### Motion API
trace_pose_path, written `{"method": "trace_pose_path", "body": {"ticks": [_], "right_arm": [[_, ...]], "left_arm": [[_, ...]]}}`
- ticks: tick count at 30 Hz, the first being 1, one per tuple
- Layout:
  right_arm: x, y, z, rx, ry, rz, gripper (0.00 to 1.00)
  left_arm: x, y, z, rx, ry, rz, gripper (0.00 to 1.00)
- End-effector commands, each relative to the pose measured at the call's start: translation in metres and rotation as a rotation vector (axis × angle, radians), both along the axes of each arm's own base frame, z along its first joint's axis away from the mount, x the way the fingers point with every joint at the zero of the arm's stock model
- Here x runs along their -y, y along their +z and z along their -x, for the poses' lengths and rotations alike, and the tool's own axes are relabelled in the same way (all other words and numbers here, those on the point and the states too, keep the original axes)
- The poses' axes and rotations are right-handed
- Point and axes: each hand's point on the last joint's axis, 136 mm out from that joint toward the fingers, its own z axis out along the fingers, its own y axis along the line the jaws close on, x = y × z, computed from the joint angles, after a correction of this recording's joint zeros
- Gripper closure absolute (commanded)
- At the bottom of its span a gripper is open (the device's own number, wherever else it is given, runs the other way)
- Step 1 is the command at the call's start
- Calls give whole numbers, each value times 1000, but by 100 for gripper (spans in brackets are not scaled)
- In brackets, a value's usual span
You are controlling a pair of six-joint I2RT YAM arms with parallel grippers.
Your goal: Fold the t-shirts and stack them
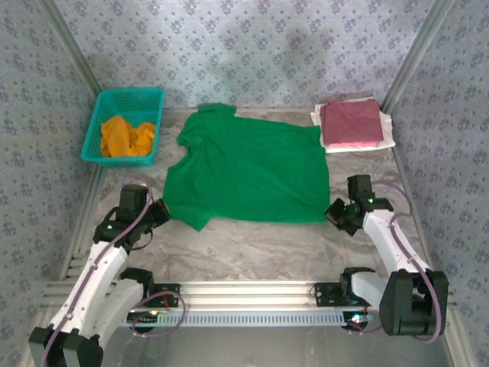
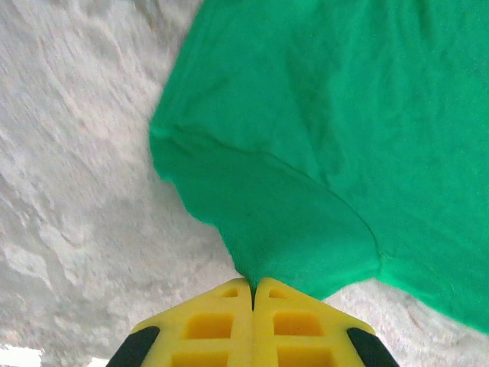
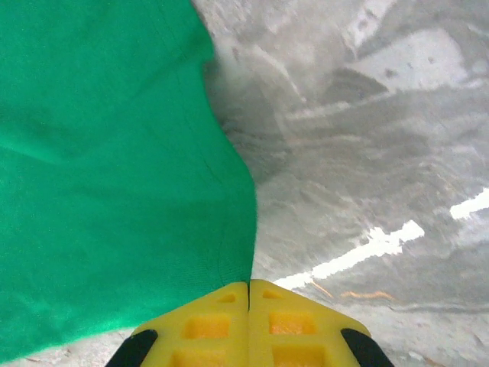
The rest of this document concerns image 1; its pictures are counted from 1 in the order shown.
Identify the green t-shirt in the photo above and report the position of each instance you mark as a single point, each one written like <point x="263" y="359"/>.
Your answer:
<point x="248" y="172"/>

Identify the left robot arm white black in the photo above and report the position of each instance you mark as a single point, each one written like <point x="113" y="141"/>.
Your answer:
<point x="88" y="283"/>

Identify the orange t-shirt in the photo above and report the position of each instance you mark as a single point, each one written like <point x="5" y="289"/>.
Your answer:
<point x="114" y="134"/>

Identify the maroon folded t-shirt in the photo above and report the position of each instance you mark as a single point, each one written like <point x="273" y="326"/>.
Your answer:
<point x="351" y="122"/>

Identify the white folded t-shirt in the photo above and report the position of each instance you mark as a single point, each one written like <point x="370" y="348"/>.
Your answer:
<point x="387" y="132"/>

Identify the controller board with LED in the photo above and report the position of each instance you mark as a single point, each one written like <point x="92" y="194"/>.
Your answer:
<point x="143" y="316"/>
<point x="357" y="319"/>

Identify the teal plastic basket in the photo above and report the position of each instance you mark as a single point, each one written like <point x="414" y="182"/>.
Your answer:
<point x="126" y="99"/>

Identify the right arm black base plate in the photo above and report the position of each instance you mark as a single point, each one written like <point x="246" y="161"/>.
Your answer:
<point x="324" y="294"/>

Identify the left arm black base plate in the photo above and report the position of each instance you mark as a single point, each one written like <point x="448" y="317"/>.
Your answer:
<point x="170" y="290"/>

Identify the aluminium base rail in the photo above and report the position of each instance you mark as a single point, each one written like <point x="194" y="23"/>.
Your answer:
<point x="248" y="294"/>

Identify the aluminium frame post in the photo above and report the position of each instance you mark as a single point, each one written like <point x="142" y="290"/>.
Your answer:
<point x="416" y="57"/>
<point x="72" y="49"/>

